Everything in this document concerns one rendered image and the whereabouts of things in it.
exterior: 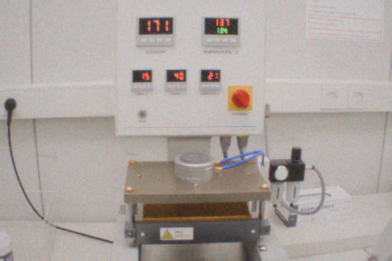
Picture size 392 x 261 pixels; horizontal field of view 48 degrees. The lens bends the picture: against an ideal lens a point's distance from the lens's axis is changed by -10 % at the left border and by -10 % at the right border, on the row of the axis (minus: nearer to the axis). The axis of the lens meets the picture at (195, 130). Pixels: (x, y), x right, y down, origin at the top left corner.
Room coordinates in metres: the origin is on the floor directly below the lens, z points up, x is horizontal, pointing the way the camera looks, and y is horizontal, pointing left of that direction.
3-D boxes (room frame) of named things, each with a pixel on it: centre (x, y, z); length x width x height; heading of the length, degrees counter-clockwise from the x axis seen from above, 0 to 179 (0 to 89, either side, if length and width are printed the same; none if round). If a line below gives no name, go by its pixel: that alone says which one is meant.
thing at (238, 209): (0.90, -0.01, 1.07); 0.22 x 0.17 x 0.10; 95
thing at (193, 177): (0.93, -0.02, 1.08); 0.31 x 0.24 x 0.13; 95
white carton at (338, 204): (1.36, -0.38, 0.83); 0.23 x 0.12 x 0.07; 101
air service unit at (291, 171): (1.04, -0.21, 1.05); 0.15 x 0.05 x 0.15; 95
